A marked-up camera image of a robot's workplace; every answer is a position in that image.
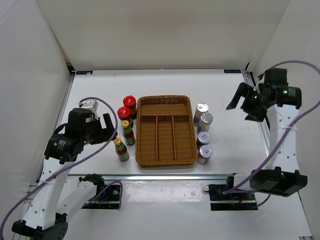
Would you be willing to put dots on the red cap sauce jar front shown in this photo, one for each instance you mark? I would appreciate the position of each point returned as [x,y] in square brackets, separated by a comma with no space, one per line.
[124,114]

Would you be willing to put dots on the dark spice jar white lid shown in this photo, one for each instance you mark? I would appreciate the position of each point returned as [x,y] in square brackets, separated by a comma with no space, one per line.
[203,138]

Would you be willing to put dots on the red cap sauce jar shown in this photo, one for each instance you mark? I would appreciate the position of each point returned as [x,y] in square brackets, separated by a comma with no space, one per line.
[130,102]
[124,114]

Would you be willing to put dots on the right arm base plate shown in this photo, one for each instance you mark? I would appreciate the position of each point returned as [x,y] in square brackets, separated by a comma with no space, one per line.
[229,202]

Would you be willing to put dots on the red cap sauce jar rear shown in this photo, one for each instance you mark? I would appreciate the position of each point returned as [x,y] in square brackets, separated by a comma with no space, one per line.
[130,102]

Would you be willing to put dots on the silver cap white shaker front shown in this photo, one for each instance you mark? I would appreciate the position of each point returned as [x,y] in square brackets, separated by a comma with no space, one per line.
[205,121]

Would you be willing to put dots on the woven wicker divided tray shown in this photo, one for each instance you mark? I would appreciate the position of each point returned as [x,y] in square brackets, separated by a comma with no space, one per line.
[165,134]

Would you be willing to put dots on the pink spice jar white lid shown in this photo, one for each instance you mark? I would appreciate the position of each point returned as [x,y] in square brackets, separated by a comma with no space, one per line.
[204,154]

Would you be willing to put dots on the silver cap white shaker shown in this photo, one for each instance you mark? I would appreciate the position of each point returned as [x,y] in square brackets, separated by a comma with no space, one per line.
[201,108]
[205,121]

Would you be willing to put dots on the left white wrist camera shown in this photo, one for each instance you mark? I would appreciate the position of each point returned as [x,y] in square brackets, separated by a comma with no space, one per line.
[90,104]

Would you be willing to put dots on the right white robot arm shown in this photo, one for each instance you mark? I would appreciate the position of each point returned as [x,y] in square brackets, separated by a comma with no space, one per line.
[279,174]

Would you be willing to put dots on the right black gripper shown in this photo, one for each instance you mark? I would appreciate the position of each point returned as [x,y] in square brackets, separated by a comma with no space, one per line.
[246,91]

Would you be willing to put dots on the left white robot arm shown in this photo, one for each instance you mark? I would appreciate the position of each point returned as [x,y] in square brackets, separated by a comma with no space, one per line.
[47,218]

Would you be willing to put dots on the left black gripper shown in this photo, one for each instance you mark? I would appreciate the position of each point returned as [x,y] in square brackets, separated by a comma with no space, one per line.
[110,129]

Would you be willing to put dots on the yellow cap sauce bottle front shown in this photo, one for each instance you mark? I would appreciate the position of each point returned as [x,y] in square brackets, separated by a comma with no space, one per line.
[121,150]

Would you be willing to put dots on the yellow cap sauce bottle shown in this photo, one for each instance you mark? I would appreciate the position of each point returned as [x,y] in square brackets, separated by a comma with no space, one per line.
[128,133]
[121,150]

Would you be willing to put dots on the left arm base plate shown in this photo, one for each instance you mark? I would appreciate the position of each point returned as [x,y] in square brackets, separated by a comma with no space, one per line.
[109,197]

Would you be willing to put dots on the yellow cap sauce bottle rear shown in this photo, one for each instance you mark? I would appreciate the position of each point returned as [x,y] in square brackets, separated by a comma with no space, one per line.
[128,133]

